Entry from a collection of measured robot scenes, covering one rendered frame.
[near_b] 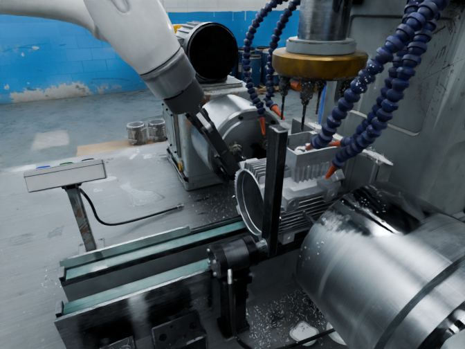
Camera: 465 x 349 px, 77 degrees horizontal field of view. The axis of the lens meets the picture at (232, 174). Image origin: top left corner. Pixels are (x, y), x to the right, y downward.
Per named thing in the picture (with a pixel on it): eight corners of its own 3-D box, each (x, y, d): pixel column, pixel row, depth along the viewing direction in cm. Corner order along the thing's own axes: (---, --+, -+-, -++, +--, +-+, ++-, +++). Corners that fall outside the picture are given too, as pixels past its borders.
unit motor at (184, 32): (211, 118, 142) (207, 19, 121) (240, 142, 116) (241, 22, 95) (157, 124, 133) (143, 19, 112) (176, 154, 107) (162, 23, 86)
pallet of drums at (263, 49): (268, 83, 626) (270, 45, 590) (286, 92, 561) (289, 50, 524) (213, 87, 592) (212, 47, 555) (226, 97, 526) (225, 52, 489)
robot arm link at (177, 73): (174, 42, 56) (190, 69, 59) (134, 70, 55) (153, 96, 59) (187, 47, 48) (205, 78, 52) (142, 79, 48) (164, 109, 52)
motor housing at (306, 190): (295, 197, 87) (302, 136, 78) (338, 236, 72) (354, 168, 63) (233, 212, 81) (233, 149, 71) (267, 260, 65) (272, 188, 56)
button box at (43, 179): (107, 178, 80) (103, 158, 80) (106, 177, 74) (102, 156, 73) (35, 192, 74) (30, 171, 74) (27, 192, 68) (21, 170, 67)
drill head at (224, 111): (239, 142, 124) (240, 81, 111) (287, 183, 95) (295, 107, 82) (181, 152, 115) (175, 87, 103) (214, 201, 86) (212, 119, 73)
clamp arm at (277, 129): (271, 244, 59) (281, 122, 47) (279, 254, 57) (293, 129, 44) (256, 248, 58) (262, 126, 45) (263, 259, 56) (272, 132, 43)
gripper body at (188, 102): (201, 79, 52) (225, 119, 58) (187, 70, 59) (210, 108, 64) (166, 104, 52) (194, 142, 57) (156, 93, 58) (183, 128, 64)
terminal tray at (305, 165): (310, 156, 76) (313, 129, 73) (338, 174, 68) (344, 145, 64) (269, 164, 72) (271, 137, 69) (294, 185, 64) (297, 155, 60)
